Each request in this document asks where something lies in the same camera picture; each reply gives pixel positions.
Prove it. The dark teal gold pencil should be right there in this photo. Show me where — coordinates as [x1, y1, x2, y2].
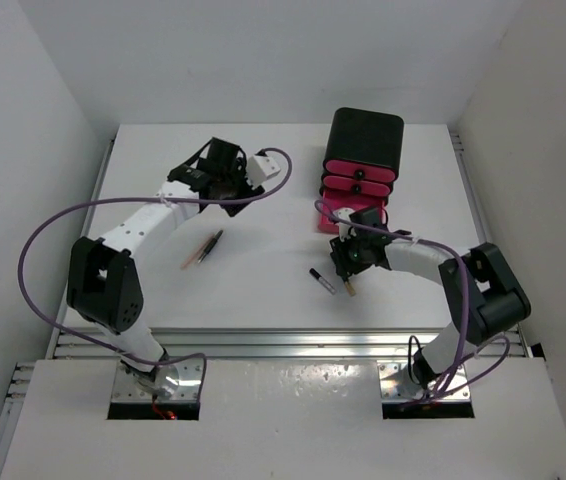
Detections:
[343, 280, 356, 297]

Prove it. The silver glitter tube black cap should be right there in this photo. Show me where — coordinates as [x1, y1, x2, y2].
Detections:
[309, 268, 336, 295]

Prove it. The pink bottom drawer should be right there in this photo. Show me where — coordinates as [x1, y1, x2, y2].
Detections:
[317, 189, 388, 234]

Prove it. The pink slim pencil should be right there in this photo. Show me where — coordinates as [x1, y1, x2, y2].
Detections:
[180, 242, 207, 270]

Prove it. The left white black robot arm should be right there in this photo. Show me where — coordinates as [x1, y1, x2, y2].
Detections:
[67, 138, 280, 382]

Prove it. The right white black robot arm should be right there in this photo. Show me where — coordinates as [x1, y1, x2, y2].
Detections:
[315, 202, 531, 404]

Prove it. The black drawer cabinet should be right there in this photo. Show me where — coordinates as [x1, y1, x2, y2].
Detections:
[323, 107, 405, 177]

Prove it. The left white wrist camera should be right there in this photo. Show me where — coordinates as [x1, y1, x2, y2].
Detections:
[245, 155, 281, 187]

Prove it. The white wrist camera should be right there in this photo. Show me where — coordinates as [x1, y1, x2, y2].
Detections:
[334, 207, 355, 240]
[245, 155, 281, 187]

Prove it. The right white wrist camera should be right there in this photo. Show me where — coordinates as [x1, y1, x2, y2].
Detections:
[334, 207, 355, 240]

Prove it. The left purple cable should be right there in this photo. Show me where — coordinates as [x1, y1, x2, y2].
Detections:
[16, 146, 294, 396]

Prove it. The purple cable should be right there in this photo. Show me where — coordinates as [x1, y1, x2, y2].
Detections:
[16, 146, 294, 396]
[314, 199, 510, 405]

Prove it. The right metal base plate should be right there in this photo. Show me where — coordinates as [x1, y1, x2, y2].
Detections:
[377, 359, 471, 405]

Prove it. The metal base plate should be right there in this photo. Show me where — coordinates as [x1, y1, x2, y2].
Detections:
[111, 358, 203, 405]
[377, 359, 471, 405]

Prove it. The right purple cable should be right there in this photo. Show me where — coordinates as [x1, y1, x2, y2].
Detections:
[314, 199, 510, 405]

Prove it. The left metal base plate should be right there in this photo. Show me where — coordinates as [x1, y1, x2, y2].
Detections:
[111, 358, 203, 405]

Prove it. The aluminium front rail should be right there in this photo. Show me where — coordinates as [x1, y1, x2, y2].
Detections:
[48, 327, 530, 360]

